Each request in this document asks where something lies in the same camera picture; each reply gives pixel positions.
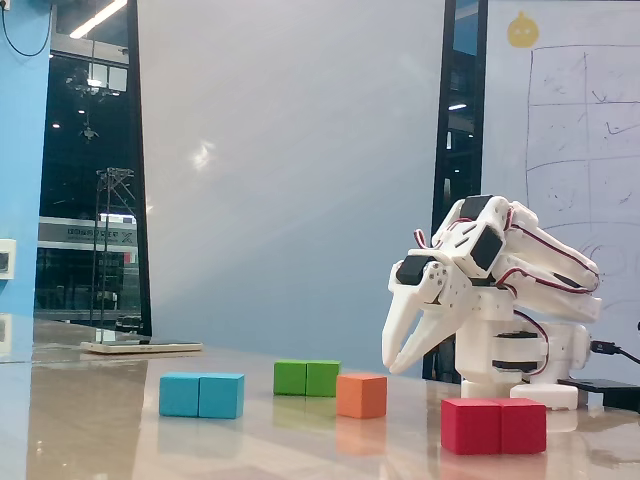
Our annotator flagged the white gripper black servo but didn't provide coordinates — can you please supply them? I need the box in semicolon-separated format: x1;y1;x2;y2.
381;248;477;376

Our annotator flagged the small orange cube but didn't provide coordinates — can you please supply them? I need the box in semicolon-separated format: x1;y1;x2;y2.
335;372;389;420

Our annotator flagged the green double block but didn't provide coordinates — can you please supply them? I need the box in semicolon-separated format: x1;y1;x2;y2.
272;359;343;399

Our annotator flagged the red double block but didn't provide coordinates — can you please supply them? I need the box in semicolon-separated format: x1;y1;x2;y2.
440;397;548;456

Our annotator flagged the blue double block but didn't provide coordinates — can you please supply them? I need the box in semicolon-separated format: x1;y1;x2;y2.
158;371;246;420

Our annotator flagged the flat black box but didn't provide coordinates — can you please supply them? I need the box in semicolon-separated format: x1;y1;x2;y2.
556;377;640;415

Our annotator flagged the whiteboard with drawings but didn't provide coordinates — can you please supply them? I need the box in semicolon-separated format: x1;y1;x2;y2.
482;0;640;374

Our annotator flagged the white flat base board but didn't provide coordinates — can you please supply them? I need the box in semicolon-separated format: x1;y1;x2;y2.
79;339;205;356

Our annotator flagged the yellow round face sticker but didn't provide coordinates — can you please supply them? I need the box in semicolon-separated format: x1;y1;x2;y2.
506;10;541;49

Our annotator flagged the white banner sign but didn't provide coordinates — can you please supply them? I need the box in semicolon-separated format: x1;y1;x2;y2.
37;222;139;247

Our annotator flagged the long ceiling light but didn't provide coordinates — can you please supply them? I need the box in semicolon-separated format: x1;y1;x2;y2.
68;0;129;40

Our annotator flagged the red black base servo cable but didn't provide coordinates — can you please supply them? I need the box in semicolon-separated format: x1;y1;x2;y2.
514;309;551;376

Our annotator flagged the red black arm servo cable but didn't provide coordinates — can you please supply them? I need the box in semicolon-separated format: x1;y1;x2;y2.
502;209;601;296

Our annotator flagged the black usb cable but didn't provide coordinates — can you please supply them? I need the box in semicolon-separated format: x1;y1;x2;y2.
589;341;640;365

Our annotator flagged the black window frame post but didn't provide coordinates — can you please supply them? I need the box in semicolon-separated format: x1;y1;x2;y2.
421;0;489;384
126;0;154;337

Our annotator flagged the white wall socket box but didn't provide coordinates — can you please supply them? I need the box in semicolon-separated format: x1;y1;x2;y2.
0;238;17;280

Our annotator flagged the thin black hanging cable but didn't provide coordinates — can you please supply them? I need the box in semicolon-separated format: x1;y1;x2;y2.
0;0;54;58

